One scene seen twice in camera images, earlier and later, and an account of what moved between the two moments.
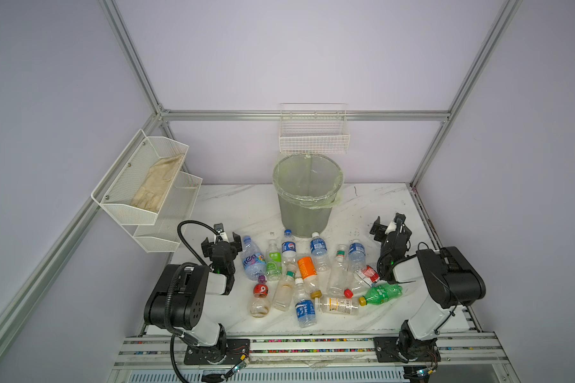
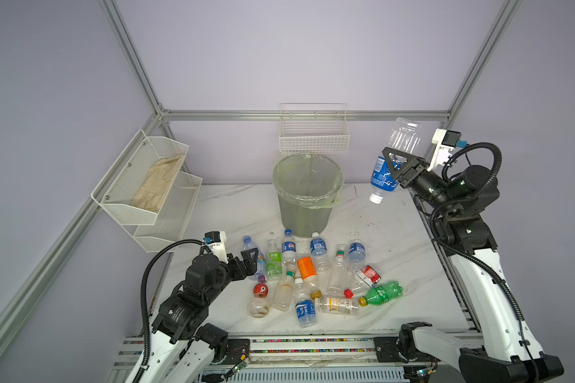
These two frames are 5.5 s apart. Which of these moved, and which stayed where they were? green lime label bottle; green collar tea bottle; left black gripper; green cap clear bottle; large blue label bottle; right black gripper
Moved: left black gripper; right black gripper
Stayed: large blue label bottle; green collar tea bottle; green lime label bottle; green cap clear bottle
